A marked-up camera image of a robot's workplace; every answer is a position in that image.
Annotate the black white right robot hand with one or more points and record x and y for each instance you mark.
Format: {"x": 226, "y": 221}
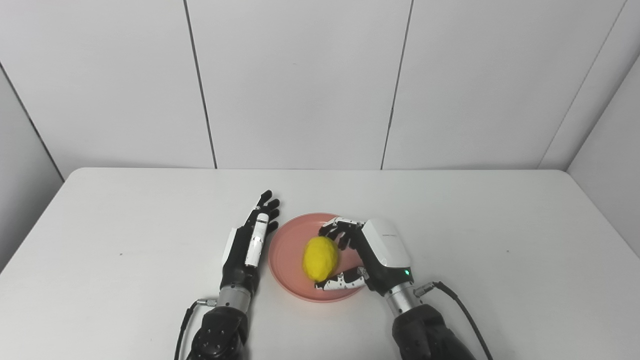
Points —
{"x": 385, "y": 250}

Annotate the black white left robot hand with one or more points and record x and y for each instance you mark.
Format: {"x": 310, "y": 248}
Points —
{"x": 237, "y": 255}

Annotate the pink round plate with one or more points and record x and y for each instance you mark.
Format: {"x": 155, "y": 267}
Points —
{"x": 287, "y": 250}

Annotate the yellow lemon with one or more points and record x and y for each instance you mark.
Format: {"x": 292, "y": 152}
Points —
{"x": 320, "y": 257}

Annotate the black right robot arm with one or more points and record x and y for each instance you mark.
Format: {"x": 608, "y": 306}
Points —
{"x": 425, "y": 330}

